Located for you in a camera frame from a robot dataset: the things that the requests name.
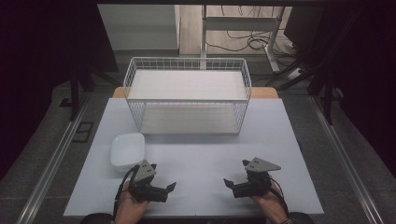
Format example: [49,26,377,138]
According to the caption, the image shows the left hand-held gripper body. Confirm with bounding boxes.
[128,160,169,203]

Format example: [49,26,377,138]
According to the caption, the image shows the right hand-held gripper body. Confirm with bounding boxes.
[233,157,282,199]

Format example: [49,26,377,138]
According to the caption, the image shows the white square bowl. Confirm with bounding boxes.
[109,132,147,173]

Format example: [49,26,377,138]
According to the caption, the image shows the white wire shelf rack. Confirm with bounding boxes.
[122,56,252,136]

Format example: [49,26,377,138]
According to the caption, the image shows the person's right hand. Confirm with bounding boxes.
[249,177,290,224]

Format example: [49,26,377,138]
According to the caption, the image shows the person's left hand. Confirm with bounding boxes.
[114,180,151,224]

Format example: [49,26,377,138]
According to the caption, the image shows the person's right knee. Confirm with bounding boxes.
[288,211,316,224]

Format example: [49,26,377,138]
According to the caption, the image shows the light wooden table board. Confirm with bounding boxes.
[111,86,279,100]

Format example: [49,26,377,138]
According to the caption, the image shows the dark metal stand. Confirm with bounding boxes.
[59,60,120,123]
[276,8,345,126]

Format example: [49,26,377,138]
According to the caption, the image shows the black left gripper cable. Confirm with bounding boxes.
[112,165,140,219]

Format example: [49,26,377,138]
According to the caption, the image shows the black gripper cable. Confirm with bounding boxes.
[112,165,140,219]
[269,177,290,217]

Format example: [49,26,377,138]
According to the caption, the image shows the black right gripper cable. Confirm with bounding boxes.
[269,177,290,217]

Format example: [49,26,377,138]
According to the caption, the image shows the black floor socket frame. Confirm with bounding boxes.
[72,120,94,144]

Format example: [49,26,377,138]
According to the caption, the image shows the aluminium floor rail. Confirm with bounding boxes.
[308,95,385,224]
[15,92,92,224]

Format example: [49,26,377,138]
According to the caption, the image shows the black floor cables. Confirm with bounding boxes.
[205,5,295,53]

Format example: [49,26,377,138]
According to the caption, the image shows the white desk frame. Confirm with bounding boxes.
[200,4,287,74]

